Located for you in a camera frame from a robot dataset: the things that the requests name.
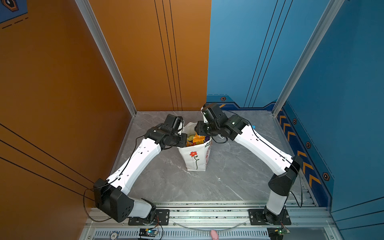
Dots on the aluminium corner post right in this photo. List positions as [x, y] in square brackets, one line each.
[318, 34]

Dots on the aluminium corner post left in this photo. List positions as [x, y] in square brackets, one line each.
[101, 42]

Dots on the aluminium corner post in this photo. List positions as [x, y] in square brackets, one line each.
[101, 42]
[318, 34]

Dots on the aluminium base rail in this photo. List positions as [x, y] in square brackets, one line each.
[195, 220]

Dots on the white floral paper bag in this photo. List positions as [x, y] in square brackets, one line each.
[196, 157]

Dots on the green circuit board left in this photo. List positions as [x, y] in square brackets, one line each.
[148, 234]

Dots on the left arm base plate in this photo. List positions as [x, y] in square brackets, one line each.
[162, 217]

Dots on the circuit board right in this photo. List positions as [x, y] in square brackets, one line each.
[277, 234]

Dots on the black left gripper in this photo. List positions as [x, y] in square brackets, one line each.
[182, 142]

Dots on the pink object on rail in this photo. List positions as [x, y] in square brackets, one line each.
[214, 235]

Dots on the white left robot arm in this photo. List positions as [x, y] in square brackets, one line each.
[112, 195]

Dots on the orange snack packet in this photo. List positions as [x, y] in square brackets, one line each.
[197, 140]

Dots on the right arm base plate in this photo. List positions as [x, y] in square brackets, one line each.
[266, 217]

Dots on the green lemon candy bag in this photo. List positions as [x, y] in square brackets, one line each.
[191, 141]

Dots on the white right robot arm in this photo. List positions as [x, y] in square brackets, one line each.
[285, 167]

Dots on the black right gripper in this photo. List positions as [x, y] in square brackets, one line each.
[199, 129]

